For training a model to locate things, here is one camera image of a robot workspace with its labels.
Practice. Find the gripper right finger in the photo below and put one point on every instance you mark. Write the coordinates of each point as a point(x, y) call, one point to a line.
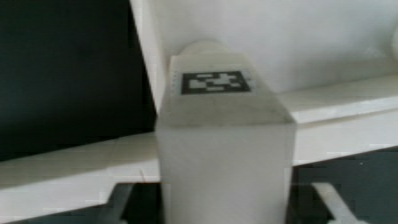
point(316, 206)

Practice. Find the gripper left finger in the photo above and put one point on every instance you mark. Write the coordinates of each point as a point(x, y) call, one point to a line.
point(133, 206)

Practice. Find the white table leg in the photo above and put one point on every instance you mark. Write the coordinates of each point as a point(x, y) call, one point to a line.
point(225, 138)

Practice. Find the white square tabletop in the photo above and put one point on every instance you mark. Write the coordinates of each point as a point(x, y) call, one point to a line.
point(320, 44)

